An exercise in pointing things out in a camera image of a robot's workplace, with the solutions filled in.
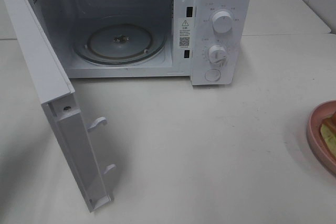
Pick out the round door release button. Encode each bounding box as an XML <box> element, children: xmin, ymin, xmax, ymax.
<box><xmin>205</xmin><ymin>69</ymin><xmax>221</xmax><ymax>81</ymax></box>

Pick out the white timer knob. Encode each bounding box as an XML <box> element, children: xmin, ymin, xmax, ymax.
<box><xmin>208</xmin><ymin>45</ymin><xmax>227</xmax><ymax>65</ymax></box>

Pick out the white microwave door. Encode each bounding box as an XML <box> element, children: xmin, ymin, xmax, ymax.
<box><xmin>4</xmin><ymin>0</ymin><xmax>111</xmax><ymax>211</ymax></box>

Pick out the pink round plate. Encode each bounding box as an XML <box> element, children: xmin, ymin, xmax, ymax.
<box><xmin>306</xmin><ymin>100</ymin><xmax>335</xmax><ymax>175</ymax></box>

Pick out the green lettuce leaf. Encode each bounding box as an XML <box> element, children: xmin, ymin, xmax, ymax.
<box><xmin>320</xmin><ymin>124</ymin><xmax>335</xmax><ymax>151</ymax></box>

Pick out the white bread slice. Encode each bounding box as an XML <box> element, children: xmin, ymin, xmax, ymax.
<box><xmin>331</xmin><ymin>112</ymin><xmax>336</xmax><ymax>124</ymax></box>

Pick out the glass microwave turntable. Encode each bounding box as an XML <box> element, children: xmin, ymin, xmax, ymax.
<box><xmin>73</xmin><ymin>23</ymin><xmax>167</xmax><ymax>66</ymax></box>

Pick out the white warning label sticker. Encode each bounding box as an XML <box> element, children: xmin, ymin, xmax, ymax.
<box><xmin>177</xmin><ymin>18</ymin><xmax>192</xmax><ymax>48</ymax></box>

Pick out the white microwave oven body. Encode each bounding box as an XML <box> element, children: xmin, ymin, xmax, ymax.
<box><xmin>35</xmin><ymin>0</ymin><xmax>249</xmax><ymax>85</ymax></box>

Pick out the upper white power knob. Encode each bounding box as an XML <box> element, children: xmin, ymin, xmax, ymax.
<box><xmin>212</xmin><ymin>10</ymin><xmax>233</xmax><ymax>34</ymax></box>

